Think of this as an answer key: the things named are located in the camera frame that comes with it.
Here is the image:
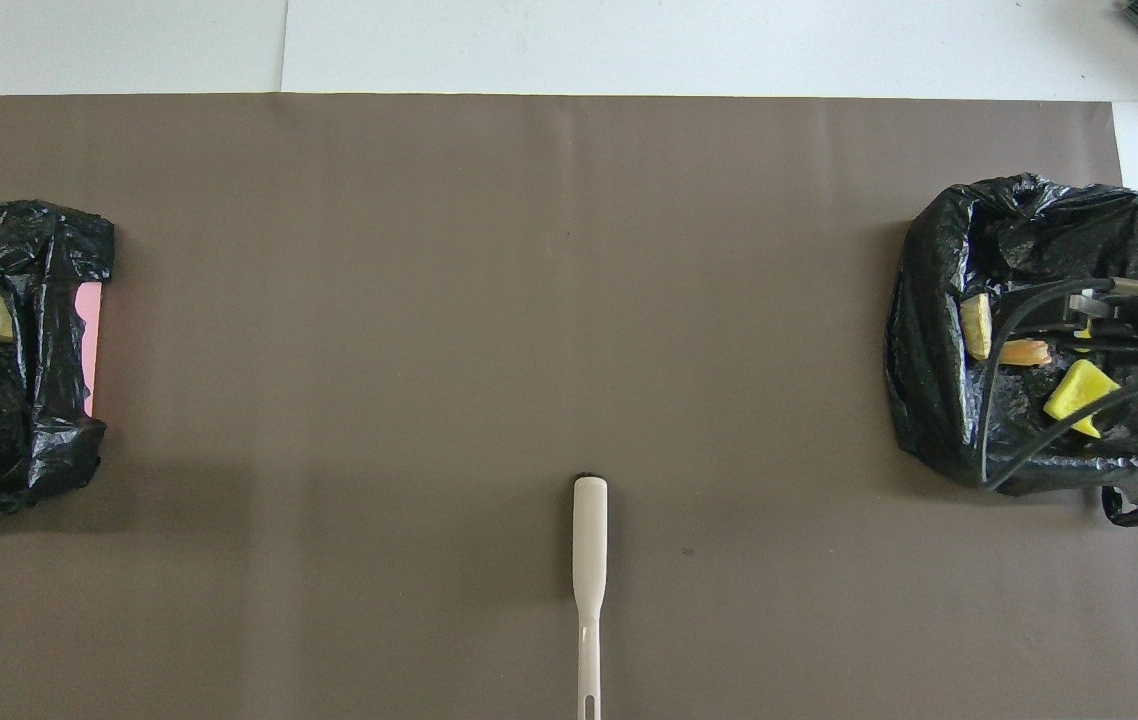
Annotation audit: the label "notched yellow sponge piece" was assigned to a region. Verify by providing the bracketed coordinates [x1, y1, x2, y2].
[1043, 359, 1123, 439]

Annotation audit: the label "beige hand brush black bristles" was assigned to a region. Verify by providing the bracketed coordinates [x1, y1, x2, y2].
[572, 475, 610, 720]

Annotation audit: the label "open black bag lined bin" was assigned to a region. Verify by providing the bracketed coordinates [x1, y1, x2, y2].
[884, 173, 1138, 528]

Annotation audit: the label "pink bin wrapped black bag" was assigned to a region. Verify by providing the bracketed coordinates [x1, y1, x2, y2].
[0, 200, 116, 518]

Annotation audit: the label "slim tan foam chunk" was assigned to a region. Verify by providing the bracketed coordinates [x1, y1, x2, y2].
[961, 292, 993, 361]

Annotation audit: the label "brown table mat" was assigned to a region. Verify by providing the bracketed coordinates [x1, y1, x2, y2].
[0, 95, 1138, 720]

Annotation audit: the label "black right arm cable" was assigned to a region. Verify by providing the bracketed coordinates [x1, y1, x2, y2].
[977, 278, 1138, 493]

